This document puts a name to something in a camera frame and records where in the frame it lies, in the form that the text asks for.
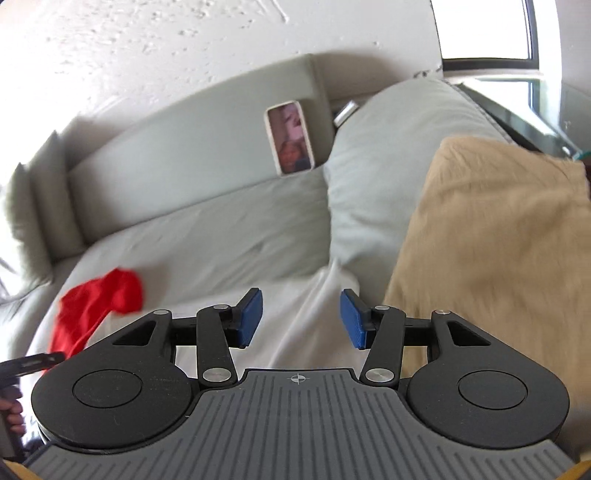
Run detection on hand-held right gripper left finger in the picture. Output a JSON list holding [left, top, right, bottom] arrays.
[[113, 287, 265, 387]]

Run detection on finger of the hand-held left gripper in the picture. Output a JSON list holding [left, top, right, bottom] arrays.
[[0, 352, 66, 378]]

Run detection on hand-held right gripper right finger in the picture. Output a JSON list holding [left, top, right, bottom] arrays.
[[339, 288, 493, 387]]

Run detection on white garment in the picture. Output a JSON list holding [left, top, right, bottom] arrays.
[[88, 265, 409, 376]]

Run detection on person's left hand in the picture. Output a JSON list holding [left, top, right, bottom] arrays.
[[0, 397, 25, 433]]

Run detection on red garment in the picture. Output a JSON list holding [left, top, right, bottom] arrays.
[[48, 267, 145, 361]]

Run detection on grey sofa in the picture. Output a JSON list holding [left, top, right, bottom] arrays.
[[0, 52, 522, 370]]

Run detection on grey pillow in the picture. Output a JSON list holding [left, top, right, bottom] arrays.
[[322, 76, 518, 296]]

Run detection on grey sofa cushion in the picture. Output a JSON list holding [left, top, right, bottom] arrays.
[[4, 130, 85, 280]]

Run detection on tan pillow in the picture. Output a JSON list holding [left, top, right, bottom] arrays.
[[382, 135, 591, 384]]

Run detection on phone in white case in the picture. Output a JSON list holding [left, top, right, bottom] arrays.
[[263, 100, 318, 178]]

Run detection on silver metal object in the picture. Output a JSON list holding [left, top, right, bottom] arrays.
[[332, 99, 360, 127]]

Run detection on dark glass side table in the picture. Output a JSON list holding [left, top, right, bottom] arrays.
[[455, 76, 591, 163]]

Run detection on window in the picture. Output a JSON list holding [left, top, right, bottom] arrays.
[[428, 0, 542, 75]]

